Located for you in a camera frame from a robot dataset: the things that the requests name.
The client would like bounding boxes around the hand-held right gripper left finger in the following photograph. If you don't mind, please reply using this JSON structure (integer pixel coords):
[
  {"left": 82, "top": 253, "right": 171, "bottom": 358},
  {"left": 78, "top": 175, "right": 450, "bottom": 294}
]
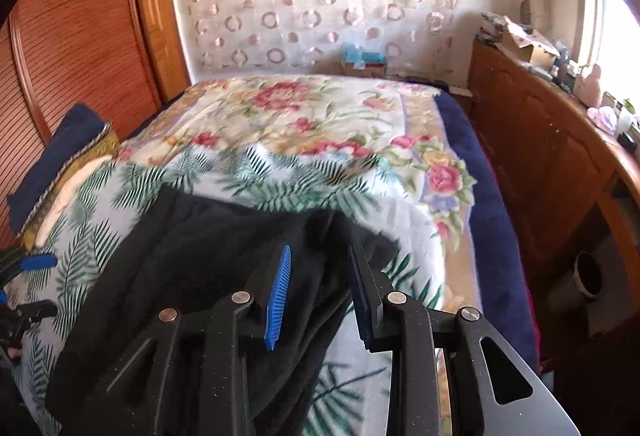
[{"left": 60, "top": 245, "right": 292, "bottom": 436}]

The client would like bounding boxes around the open cardboard box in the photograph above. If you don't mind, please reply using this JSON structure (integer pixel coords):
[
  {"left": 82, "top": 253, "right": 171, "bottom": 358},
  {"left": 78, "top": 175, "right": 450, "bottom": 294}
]
[{"left": 500, "top": 16, "right": 562, "bottom": 69}]

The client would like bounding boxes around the cardboard box with blue items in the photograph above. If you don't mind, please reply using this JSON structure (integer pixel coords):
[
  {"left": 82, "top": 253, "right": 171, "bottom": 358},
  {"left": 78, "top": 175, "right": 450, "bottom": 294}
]
[{"left": 340, "top": 43, "right": 389, "bottom": 78}]

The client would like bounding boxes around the green leaf print blanket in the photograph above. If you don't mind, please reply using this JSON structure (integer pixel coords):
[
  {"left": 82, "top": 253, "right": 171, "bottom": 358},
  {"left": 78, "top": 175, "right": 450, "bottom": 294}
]
[{"left": 10, "top": 143, "right": 447, "bottom": 436}]

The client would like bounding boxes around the pink plush toy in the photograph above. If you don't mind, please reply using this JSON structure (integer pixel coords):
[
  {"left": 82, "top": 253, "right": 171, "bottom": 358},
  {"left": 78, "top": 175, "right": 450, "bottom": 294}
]
[{"left": 572, "top": 63, "right": 604, "bottom": 109}]

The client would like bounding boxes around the round dark pot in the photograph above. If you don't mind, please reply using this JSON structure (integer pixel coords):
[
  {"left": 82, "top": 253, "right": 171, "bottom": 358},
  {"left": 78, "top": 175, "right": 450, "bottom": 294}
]
[{"left": 550, "top": 251, "right": 607, "bottom": 313}]

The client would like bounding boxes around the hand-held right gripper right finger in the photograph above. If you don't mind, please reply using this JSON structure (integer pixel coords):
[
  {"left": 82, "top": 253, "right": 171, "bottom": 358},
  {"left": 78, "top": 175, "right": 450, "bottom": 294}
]
[{"left": 347, "top": 245, "right": 582, "bottom": 436}]

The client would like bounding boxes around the wooden sideboard cabinet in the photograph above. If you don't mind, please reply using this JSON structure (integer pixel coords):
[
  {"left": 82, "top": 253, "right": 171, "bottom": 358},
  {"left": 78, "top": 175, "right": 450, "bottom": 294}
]
[{"left": 467, "top": 38, "right": 640, "bottom": 297}]

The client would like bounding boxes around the wooden louvred wardrobe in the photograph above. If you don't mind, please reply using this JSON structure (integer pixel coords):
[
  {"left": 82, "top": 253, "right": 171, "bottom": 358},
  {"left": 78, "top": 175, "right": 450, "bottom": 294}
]
[{"left": 0, "top": 0, "right": 192, "bottom": 247}]

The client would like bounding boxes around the navy blue pillow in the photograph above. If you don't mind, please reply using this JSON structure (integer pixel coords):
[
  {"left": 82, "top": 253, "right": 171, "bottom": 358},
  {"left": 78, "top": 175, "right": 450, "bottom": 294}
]
[{"left": 6, "top": 103, "right": 112, "bottom": 235}]

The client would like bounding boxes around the black printed t-shirt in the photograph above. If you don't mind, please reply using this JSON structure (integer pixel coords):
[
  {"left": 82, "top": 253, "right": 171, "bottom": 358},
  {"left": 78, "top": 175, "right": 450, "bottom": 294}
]
[{"left": 45, "top": 188, "right": 401, "bottom": 436}]

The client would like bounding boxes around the navy blue bed cover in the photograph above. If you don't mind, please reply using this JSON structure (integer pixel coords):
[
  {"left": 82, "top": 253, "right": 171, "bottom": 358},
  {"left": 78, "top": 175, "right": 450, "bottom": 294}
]
[{"left": 434, "top": 93, "right": 544, "bottom": 367}]

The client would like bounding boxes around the white pink soft toy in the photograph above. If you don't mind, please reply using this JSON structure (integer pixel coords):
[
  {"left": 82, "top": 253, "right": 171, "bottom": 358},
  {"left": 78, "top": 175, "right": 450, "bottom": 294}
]
[{"left": 587, "top": 106, "right": 619, "bottom": 135}]

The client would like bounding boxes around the floral blanket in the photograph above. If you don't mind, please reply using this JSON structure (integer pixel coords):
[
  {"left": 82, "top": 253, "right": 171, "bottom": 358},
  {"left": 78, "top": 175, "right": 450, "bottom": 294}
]
[{"left": 120, "top": 76, "right": 482, "bottom": 317}]

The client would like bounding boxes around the window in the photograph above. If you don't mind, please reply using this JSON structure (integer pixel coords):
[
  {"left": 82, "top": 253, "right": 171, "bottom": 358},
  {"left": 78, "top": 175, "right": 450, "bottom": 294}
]
[{"left": 575, "top": 0, "right": 640, "bottom": 107}]

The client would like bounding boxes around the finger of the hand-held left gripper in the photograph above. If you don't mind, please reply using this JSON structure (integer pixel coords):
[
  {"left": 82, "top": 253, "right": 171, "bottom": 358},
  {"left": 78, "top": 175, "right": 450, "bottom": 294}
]
[
  {"left": 12, "top": 300, "right": 59, "bottom": 328},
  {"left": 0, "top": 250, "right": 57, "bottom": 285}
]

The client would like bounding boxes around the pile of papers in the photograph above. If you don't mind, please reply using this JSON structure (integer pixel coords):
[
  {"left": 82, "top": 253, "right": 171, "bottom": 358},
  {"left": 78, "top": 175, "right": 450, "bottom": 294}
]
[{"left": 477, "top": 10, "right": 506, "bottom": 44}]

